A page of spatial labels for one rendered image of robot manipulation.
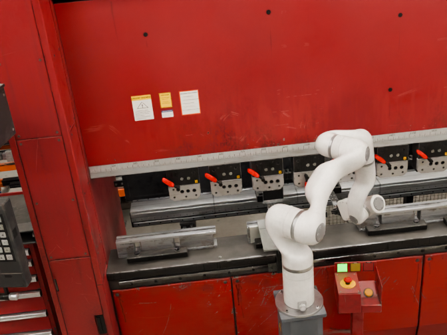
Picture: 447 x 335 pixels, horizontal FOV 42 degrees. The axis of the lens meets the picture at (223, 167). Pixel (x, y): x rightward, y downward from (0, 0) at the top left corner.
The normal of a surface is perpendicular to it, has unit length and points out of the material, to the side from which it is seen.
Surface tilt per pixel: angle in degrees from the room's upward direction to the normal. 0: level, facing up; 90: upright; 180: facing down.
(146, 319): 90
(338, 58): 90
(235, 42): 90
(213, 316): 90
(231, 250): 0
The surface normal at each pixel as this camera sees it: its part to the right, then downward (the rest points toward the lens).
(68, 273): 0.07, 0.44
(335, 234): -0.09, -0.89
